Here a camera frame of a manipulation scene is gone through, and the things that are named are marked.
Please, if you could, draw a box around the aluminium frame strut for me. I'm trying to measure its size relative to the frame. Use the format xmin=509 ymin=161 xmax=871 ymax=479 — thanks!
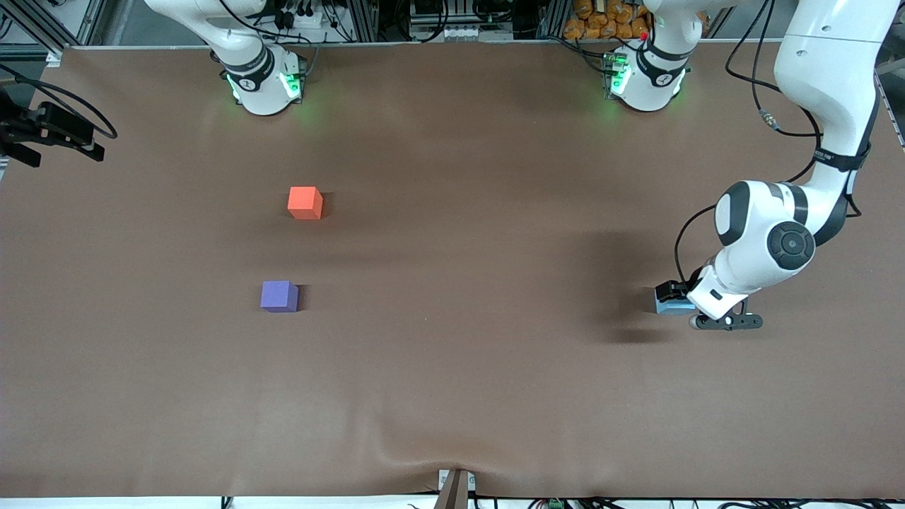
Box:
xmin=6 ymin=0 xmax=69 ymax=59

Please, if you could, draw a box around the blue foam block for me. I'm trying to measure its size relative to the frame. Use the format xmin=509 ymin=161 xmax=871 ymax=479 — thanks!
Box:
xmin=655 ymin=295 xmax=699 ymax=316

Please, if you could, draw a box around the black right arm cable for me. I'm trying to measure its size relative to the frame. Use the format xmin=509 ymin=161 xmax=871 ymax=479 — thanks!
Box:
xmin=0 ymin=64 xmax=119 ymax=140

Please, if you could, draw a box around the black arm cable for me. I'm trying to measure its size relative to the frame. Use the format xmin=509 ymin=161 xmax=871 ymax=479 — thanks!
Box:
xmin=0 ymin=64 xmax=119 ymax=140
xmin=674 ymin=0 xmax=865 ymax=285

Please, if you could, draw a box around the orange foam block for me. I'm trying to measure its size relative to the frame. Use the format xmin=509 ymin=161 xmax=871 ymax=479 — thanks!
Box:
xmin=287 ymin=186 xmax=325 ymax=221

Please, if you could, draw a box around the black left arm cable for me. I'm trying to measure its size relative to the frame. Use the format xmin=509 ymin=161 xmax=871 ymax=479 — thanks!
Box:
xmin=674 ymin=0 xmax=865 ymax=285

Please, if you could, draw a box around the purple foam block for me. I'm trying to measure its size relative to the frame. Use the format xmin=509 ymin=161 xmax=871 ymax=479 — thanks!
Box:
xmin=259 ymin=280 xmax=300 ymax=313

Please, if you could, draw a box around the white power strip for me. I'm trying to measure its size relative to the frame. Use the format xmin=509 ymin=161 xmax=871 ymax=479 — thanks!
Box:
xmin=279 ymin=6 xmax=334 ymax=31

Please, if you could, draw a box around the black device with white sockets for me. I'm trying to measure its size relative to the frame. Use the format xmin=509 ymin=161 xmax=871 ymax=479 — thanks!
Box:
xmin=409 ymin=0 xmax=490 ymax=42

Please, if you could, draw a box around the bag of orange snacks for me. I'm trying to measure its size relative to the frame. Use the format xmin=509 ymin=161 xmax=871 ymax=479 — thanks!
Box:
xmin=564 ymin=0 xmax=652 ymax=41

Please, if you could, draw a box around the brown camera mount bracket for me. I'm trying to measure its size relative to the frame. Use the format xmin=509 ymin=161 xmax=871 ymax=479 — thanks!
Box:
xmin=437 ymin=468 xmax=477 ymax=509

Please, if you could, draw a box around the brown table mat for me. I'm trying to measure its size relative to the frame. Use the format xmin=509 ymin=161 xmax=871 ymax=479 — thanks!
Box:
xmin=0 ymin=41 xmax=905 ymax=500

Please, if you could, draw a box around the aluminium frame post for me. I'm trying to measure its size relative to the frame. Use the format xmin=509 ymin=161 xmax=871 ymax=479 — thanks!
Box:
xmin=351 ymin=0 xmax=381 ymax=42

